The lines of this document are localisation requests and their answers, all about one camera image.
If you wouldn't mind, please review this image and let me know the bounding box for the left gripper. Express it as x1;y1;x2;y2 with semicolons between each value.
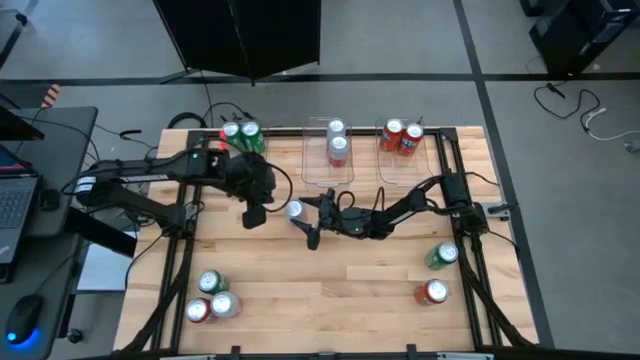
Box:
227;152;277;231

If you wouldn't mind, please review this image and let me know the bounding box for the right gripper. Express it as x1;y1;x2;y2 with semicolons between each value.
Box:
289;188;364;251

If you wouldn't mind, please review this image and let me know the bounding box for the clear plastic bin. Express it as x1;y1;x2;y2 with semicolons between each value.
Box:
374;116;427;187
301;116;356;189
218;119;279;209

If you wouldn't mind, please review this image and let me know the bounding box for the green Sprite can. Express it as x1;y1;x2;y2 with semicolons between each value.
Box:
197;269;231;296
221;121;246;152
424;241;460;271
241;120;267;154

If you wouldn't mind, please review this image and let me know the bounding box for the red Fanta can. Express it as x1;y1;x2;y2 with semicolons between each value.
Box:
397;122;425;158
413;278;450;307
184;298;214;325
378;118;405;153

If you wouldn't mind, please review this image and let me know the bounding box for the black folding partition screen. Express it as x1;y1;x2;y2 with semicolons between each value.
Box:
152;0;322;85

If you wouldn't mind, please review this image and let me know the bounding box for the grey desk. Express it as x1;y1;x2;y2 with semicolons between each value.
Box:
0;105;100;360

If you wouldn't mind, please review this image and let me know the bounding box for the small black desk device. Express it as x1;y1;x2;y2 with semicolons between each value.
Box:
38;188;62;212

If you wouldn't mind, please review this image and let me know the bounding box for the orange black striped marker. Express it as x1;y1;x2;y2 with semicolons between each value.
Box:
40;83;62;110

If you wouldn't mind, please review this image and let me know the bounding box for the open laptop computer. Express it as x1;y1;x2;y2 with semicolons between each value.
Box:
0;143;42;284

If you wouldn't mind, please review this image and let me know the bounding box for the black computer mouse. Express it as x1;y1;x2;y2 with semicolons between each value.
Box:
3;293;45;347

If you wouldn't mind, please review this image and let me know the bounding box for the black equipment cabinet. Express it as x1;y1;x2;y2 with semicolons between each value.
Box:
519;0;640;76

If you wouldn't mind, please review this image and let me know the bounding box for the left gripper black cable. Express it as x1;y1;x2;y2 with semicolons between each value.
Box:
259;160;295;214

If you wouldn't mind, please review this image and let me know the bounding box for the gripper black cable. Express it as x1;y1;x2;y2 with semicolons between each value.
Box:
259;160;295;214
337;185;387;214

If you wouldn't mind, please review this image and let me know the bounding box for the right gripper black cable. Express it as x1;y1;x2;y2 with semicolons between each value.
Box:
337;185;387;214

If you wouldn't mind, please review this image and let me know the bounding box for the black aluminium table frame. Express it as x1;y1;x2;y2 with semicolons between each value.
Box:
117;127;539;360

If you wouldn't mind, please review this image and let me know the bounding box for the coiled black cable loop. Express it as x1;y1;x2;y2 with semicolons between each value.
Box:
166;111;209;130

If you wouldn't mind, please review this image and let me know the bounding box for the black floor cable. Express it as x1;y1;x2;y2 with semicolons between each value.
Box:
532;81;601;132

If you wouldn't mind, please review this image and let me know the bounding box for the white floor cable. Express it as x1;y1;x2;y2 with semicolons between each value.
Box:
579;106;640;143

